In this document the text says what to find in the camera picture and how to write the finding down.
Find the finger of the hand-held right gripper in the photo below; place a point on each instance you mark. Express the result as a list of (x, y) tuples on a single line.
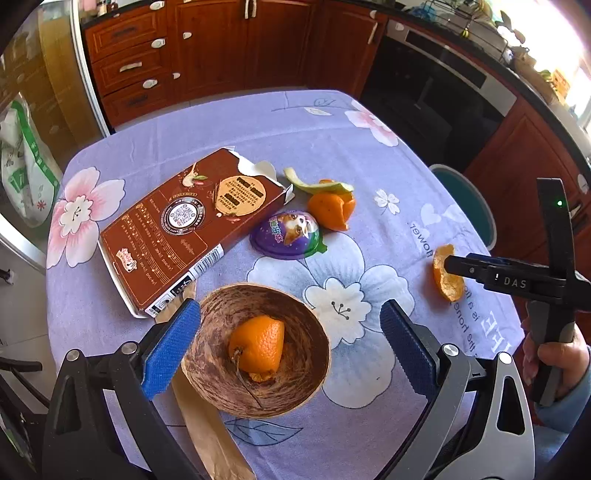
[(464, 267)]

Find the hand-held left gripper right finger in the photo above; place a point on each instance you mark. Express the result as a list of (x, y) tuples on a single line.
[(406, 346)]

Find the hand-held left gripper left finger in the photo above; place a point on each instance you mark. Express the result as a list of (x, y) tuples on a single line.
[(171, 350)]

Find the orange peel piece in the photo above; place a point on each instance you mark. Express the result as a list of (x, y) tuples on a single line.
[(445, 286), (258, 346), (328, 210)]

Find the brown coconut shell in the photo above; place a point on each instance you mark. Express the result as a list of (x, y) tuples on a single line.
[(295, 369)]

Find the brown cardboard box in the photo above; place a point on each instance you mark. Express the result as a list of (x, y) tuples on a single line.
[(184, 230)]

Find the purple egg-shaped toy capsule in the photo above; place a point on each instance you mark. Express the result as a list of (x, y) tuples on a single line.
[(286, 235)]

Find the green peel strip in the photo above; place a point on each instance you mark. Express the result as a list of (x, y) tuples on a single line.
[(300, 184)]

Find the person's right forearm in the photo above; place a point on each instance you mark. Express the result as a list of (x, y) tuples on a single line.
[(568, 410)]

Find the person's right hand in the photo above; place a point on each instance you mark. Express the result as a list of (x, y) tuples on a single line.
[(565, 360)]

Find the brown paper sleeve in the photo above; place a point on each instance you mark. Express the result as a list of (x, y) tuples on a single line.
[(207, 438)]

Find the black kitchen countertop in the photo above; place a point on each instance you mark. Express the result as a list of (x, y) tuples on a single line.
[(554, 121)]

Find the black built-in oven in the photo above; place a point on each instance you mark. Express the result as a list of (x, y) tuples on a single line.
[(415, 92)]

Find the green and white bag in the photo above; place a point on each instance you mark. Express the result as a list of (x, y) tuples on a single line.
[(27, 175)]

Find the purple floral tablecloth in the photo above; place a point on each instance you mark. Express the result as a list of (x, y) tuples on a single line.
[(231, 124)]

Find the brown wooden kitchen cabinet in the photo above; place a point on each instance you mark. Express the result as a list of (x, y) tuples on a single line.
[(277, 46)]

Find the sliding glass door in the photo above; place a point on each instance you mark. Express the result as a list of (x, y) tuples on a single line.
[(87, 69)]

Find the white cabinet safety locks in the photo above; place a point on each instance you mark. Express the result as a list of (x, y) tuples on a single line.
[(157, 44)]

